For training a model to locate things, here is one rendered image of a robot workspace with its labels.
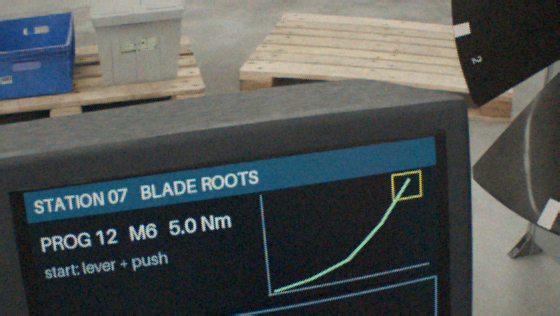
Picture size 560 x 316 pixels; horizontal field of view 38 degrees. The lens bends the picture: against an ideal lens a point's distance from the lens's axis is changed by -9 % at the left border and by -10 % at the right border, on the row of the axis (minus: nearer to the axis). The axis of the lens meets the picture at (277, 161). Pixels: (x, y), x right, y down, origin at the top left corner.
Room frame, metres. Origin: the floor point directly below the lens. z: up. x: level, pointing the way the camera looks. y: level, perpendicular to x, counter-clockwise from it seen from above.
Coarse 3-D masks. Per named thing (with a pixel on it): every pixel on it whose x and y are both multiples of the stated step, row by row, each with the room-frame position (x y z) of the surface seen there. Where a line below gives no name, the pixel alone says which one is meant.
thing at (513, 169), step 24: (552, 96) 0.89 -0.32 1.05; (528, 120) 0.88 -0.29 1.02; (552, 120) 0.87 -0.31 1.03; (504, 144) 0.88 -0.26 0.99; (528, 144) 0.87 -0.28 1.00; (552, 144) 0.85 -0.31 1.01; (480, 168) 0.88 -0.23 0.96; (504, 168) 0.86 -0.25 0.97; (528, 168) 0.85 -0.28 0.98; (552, 168) 0.83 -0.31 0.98; (504, 192) 0.84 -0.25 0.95; (528, 192) 0.83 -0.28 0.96; (552, 192) 0.82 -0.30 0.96; (528, 216) 0.81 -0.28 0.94
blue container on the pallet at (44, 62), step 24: (0, 24) 3.91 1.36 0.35; (24, 24) 3.94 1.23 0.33; (48, 24) 3.96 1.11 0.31; (72, 24) 3.78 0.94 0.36; (0, 48) 3.85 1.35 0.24; (24, 48) 3.94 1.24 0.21; (48, 48) 3.40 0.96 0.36; (72, 48) 3.81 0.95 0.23; (0, 72) 3.36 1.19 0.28; (24, 72) 3.38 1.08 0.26; (48, 72) 3.40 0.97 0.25; (72, 72) 3.58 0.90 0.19; (0, 96) 3.36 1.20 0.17; (24, 96) 3.38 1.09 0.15
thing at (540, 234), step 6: (558, 66) 2.26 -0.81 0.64; (540, 228) 2.25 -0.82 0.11; (540, 234) 2.25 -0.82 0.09; (546, 234) 2.21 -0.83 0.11; (552, 234) 2.18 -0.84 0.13; (534, 240) 2.27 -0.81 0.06; (540, 240) 2.24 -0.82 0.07; (546, 240) 2.21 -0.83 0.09; (552, 240) 2.18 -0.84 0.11; (558, 240) 2.15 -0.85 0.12; (540, 246) 2.24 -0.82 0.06; (546, 246) 2.20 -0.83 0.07; (552, 246) 2.17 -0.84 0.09; (558, 246) 2.14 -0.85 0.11; (546, 252) 2.20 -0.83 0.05; (552, 252) 2.17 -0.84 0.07; (558, 252) 2.14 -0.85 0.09; (552, 258) 2.16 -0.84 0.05; (558, 258) 2.13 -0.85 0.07
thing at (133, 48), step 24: (96, 0) 3.75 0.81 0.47; (120, 0) 3.73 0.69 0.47; (144, 0) 3.70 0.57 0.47; (168, 0) 3.67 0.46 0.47; (96, 24) 3.43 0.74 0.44; (120, 24) 3.46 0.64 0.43; (144, 24) 3.48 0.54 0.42; (168, 24) 3.51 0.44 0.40; (120, 48) 3.47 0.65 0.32; (144, 48) 3.49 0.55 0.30; (168, 48) 3.52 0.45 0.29; (120, 72) 3.48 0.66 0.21; (144, 72) 3.51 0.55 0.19; (168, 72) 3.53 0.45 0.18
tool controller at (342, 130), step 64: (0, 128) 0.35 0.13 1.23; (64, 128) 0.33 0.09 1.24; (128, 128) 0.30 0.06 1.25; (192, 128) 0.30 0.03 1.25; (256, 128) 0.30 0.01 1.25; (320, 128) 0.31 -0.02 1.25; (384, 128) 0.31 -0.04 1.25; (448, 128) 0.32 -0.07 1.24; (0, 192) 0.27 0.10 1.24; (64, 192) 0.27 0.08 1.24; (128, 192) 0.28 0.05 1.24; (192, 192) 0.28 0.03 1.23; (256, 192) 0.29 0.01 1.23; (320, 192) 0.30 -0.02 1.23; (384, 192) 0.30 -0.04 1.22; (448, 192) 0.31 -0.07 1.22; (0, 256) 0.26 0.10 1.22; (64, 256) 0.27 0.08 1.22; (128, 256) 0.27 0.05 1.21; (192, 256) 0.28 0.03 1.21; (256, 256) 0.28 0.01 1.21; (320, 256) 0.29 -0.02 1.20; (384, 256) 0.30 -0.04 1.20; (448, 256) 0.30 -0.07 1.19
